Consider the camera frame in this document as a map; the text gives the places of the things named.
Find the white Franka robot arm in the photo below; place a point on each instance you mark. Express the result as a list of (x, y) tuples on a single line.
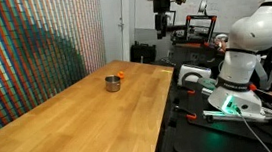
[(255, 31)]

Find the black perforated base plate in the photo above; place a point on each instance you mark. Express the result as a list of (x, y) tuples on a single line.
[(209, 139)]

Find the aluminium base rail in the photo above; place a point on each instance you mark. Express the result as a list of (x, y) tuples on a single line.
[(227, 116)]

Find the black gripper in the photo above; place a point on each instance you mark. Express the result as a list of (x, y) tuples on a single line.
[(161, 4)]

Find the orange rubber duck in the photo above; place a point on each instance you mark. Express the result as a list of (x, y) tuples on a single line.
[(121, 75)]

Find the black clamp orange tip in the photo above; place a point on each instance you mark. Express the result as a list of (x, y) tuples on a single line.
[(191, 116), (191, 92)]

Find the silver metal cup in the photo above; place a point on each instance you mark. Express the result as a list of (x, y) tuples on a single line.
[(113, 84)]

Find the white grey box device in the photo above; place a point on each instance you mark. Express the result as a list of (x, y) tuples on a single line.
[(194, 70)]

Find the white door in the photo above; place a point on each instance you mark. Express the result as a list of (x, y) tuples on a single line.
[(114, 24)]

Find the black orange 3D printer frame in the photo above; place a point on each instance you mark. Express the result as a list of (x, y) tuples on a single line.
[(201, 19)]

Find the black hard case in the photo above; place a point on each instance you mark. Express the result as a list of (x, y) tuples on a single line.
[(143, 54)]

